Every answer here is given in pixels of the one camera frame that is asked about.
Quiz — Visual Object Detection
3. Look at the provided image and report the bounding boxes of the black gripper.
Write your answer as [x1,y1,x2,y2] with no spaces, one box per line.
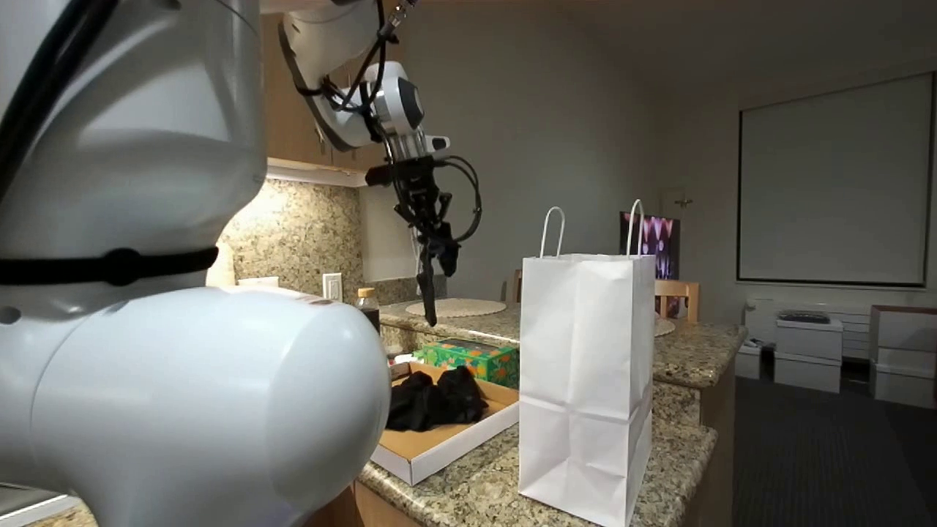
[367,133,484,329]

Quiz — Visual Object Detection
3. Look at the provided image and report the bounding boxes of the black socks pile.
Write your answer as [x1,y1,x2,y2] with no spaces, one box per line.
[386,367,489,430]

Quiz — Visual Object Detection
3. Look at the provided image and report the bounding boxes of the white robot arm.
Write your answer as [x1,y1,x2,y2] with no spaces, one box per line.
[0,0,458,527]

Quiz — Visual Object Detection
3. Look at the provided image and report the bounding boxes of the white paper bag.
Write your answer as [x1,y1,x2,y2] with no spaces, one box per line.
[518,205,657,527]

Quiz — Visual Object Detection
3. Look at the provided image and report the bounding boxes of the green tissue box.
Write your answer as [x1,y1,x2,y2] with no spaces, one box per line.
[417,344,518,388]

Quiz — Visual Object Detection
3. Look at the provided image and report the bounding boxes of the cardboard tray white rim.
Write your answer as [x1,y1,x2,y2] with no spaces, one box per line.
[373,364,518,484]

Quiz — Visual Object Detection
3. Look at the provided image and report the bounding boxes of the wooden chair right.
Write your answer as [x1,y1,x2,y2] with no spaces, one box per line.
[657,281,699,326]

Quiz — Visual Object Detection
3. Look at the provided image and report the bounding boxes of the white storage boxes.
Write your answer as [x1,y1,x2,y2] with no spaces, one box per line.
[734,306,937,410]

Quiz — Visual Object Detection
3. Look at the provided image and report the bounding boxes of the white projector screen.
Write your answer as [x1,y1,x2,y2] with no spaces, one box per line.
[734,73,935,288]

